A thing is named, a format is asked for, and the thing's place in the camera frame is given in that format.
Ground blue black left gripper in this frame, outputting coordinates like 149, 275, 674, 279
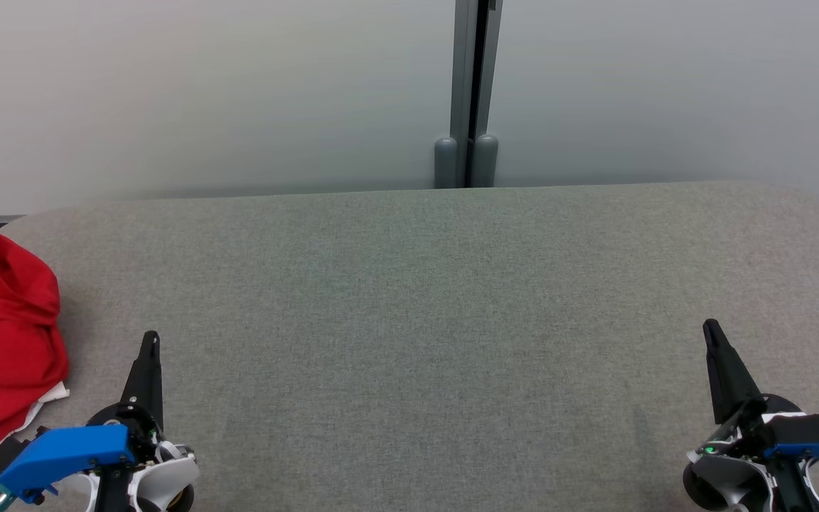
0, 331, 165, 512

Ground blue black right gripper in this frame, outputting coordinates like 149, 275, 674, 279
702, 319, 819, 512

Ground grey partition post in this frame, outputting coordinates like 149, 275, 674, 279
450, 0, 504, 189

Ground red shorts with white trim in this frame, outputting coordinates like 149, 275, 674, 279
0, 313, 70, 466

